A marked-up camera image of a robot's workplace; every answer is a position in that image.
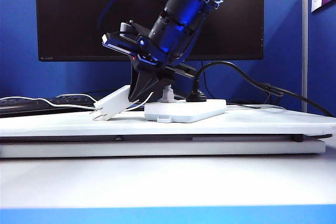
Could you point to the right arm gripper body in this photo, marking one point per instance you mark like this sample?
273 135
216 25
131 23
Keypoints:
147 53

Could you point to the white power strip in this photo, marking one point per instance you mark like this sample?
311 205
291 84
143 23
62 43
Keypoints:
189 111
236 124

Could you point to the black computer monitor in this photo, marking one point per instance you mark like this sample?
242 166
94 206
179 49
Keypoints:
65 11

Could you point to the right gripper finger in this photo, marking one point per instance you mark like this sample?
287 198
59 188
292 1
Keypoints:
151 83
135 82

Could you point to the white charger block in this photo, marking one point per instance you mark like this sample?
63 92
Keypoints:
113 103

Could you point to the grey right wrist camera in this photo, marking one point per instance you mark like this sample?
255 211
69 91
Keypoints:
127 27

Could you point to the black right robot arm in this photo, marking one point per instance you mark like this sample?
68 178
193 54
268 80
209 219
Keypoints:
178 11

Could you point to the thick white board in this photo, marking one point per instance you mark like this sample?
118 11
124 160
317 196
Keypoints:
157 149

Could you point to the black keyboard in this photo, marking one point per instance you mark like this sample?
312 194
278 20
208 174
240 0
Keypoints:
26 107

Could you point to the silver partition post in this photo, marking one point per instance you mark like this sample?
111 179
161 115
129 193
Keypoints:
304 51

